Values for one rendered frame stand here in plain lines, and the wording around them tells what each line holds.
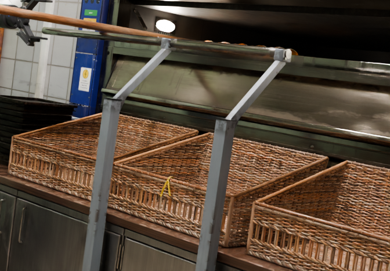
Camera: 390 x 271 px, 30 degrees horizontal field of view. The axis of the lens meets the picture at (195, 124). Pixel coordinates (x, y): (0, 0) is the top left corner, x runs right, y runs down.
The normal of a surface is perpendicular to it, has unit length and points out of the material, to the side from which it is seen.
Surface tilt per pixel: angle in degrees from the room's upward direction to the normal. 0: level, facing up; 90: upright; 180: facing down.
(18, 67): 90
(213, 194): 90
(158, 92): 70
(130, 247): 91
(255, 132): 90
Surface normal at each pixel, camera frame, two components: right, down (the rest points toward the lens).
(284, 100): -0.58, -0.38
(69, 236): -0.67, -0.04
